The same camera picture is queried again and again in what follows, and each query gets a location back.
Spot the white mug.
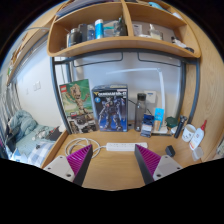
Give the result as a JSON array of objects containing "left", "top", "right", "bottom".
[{"left": 181, "top": 123, "right": 197, "bottom": 143}]

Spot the wooden shelf unit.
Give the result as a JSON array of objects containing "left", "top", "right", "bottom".
[{"left": 46, "top": 0, "right": 202, "bottom": 59}]

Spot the green toy figure box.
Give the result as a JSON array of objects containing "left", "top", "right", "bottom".
[{"left": 58, "top": 78, "right": 98, "bottom": 135}]

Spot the small translucent plastic container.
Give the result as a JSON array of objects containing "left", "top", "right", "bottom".
[{"left": 191, "top": 146, "right": 204, "bottom": 162}]

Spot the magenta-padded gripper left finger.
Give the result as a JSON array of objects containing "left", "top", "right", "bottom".
[{"left": 43, "top": 143, "right": 94, "bottom": 187}]

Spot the light blue and orange carton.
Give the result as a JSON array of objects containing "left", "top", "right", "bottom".
[{"left": 153, "top": 107, "right": 166, "bottom": 133}]

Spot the white power strip cable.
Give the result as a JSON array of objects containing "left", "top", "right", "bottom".
[{"left": 64, "top": 137, "right": 108, "bottom": 159}]

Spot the green round tin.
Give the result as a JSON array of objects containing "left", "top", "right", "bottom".
[{"left": 165, "top": 116, "right": 178, "bottom": 129}]

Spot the white wall switch plate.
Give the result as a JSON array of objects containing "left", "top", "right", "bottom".
[{"left": 32, "top": 80, "right": 42, "bottom": 92}]

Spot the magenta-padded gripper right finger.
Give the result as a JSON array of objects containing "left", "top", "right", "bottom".
[{"left": 133, "top": 143, "right": 183, "bottom": 186}]

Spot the white power strip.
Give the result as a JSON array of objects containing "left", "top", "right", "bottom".
[{"left": 105, "top": 142, "right": 149, "bottom": 152}]

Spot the black charger block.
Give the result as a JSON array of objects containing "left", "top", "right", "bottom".
[{"left": 165, "top": 145, "right": 176, "bottom": 158}]

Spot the bed with teal bedding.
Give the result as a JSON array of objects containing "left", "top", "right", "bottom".
[{"left": 0, "top": 109, "right": 64, "bottom": 168}]

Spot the clear bottle with dark cap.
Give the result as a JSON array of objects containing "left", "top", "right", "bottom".
[{"left": 134, "top": 92, "right": 148, "bottom": 132}]

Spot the white cardboard box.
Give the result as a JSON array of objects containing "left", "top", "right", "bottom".
[{"left": 143, "top": 90, "right": 157, "bottom": 104}]

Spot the dark grey metal desk frame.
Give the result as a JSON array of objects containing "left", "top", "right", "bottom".
[{"left": 49, "top": 48, "right": 201, "bottom": 134}]

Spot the blue robot model kit box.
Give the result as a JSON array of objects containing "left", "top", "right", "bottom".
[{"left": 91, "top": 83, "right": 129, "bottom": 133}]

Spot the black electric shaver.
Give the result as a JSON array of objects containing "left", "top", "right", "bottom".
[{"left": 173, "top": 115, "right": 188, "bottom": 140}]

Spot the small dark blue box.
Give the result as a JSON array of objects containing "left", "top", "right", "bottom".
[{"left": 139, "top": 113, "right": 155, "bottom": 138}]

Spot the white bottle with red cap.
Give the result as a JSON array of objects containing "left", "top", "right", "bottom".
[{"left": 188, "top": 119, "right": 208, "bottom": 151}]

